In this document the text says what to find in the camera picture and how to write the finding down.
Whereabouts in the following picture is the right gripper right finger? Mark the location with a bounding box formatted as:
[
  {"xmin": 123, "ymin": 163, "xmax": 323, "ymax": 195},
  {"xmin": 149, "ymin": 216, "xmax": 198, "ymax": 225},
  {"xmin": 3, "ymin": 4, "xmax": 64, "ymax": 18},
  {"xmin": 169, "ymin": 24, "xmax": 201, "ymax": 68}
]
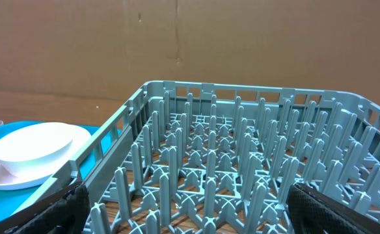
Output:
[{"xmin": 286, "ymin": 183, "xmax": 380, "ymax": 234}]

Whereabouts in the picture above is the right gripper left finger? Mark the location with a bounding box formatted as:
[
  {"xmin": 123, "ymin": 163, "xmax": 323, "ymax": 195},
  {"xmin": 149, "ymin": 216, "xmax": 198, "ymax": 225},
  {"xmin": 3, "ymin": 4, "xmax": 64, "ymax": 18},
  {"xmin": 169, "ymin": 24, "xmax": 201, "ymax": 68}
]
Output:
[{"xmin": 0, "ymin": 182, "xmax": 90, "ymax": 234}]

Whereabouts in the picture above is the grey dishwasher rack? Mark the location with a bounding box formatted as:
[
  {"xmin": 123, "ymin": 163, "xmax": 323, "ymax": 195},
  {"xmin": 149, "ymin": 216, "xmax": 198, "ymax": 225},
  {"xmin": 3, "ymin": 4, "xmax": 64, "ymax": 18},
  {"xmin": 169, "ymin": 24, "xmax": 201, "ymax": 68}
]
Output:
[{"xmin": 12, "ymin": 80, "xmax": 380, "ymax": 234}]

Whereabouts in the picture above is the teal plastic tray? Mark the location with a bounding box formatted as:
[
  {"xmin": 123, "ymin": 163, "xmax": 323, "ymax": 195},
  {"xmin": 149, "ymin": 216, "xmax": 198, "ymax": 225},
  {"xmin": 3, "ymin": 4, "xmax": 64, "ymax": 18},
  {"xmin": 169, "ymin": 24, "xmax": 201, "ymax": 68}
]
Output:
[{"xmin": 0, "ymin": 121, "xmax": 111, "ymax": 221}]

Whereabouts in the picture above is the large white plate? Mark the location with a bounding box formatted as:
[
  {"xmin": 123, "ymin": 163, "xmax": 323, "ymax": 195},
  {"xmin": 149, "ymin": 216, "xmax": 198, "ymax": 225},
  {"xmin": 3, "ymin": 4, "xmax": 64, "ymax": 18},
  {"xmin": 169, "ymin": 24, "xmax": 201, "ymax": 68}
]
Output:
[{"xmin": 0, "ymin": 125, "xmax": 91, "ymax": 190}]

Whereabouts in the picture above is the cardboard backdrop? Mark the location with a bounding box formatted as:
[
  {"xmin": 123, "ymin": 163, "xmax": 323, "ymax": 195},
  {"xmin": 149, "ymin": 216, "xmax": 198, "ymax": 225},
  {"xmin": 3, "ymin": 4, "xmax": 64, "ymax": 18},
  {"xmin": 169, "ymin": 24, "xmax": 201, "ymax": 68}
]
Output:
[{"xmin": 0, "ymin": 1, "xmax": 380, "ymax": 105}]

